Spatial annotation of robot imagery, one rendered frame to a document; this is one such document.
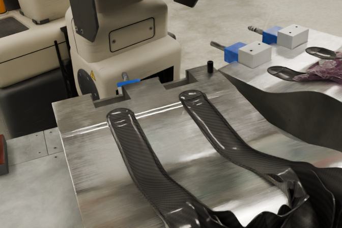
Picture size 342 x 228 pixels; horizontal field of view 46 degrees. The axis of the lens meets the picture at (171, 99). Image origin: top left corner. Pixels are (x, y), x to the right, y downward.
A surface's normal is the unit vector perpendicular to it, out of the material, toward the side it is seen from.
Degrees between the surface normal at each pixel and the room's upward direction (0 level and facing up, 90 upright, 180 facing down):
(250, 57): 90
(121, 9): 38
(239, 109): 4
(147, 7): 31
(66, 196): 0
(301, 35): 90
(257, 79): 0
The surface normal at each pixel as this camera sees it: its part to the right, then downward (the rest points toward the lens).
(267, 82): -0.07, -0.84
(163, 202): -0.12, -0.99
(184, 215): -0.01, -0.64
